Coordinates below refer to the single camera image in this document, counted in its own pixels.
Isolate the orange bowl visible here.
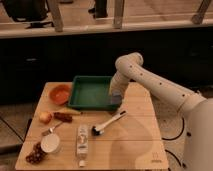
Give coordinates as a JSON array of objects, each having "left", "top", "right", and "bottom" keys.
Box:
[{"left": 49, "top": 84, "right": 71, "bottom": 105}]

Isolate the white dish brush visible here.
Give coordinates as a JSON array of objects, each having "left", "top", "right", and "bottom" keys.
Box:
[{"left": 91, "top": 111, "right": 126, "bottom": 136}]

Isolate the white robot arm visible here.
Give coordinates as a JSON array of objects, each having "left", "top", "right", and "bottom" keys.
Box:
[{"left": 109, "top": 52, "right": 213, "bottom": 171}]

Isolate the yellow banana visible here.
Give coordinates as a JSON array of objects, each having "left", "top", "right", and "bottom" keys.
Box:
[{"left": 59, "top": 108, "right": 82, "bottom": 115}]

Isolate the black cable on floor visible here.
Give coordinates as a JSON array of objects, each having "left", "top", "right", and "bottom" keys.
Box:
[{"left": 161, "top": 116, "right": 186, "bottom": 168}]

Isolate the white cup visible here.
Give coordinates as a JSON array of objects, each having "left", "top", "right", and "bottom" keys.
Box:
[{"left": 41, "top": 133, "right": 60, "bottom": 154}]

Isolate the brown sausage toy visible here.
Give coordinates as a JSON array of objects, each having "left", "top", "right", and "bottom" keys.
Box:
[{"left": 54, "top": 112, "right": 72, "bottom": 122}]

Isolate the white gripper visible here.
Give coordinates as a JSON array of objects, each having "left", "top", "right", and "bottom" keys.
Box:
[{"left": 109, "top": 71, "right": 129, "bottom": 96}]

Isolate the black bag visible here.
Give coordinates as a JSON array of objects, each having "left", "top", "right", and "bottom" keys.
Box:
[{"left": 2, "top": 0, "right": 54, "bottom": 28}]

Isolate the metal fork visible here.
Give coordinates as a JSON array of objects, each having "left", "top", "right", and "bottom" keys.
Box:
[{"left": 41, "top": 122, "right": 63, "bottom": 136}]

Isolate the white plastic bottle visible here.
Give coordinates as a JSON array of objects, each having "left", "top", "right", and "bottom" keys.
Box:
[{"left": 76, "top": 125, "right": 88, "bottom": 167}]

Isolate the bunch of dark grapes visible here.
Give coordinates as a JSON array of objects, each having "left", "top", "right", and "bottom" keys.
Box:
[{"left": 26, "top": 142, "right": 46, "bottom": 164}]

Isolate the green plastic tray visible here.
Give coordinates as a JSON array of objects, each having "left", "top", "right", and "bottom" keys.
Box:
[{"left": 67, "top": 76, "right": 121, "bottom": 111}]

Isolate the apple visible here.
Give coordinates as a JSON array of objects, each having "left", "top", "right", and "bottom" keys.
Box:
[{"left": 39, "top": 112, "right": 53, "bottom": 124}]

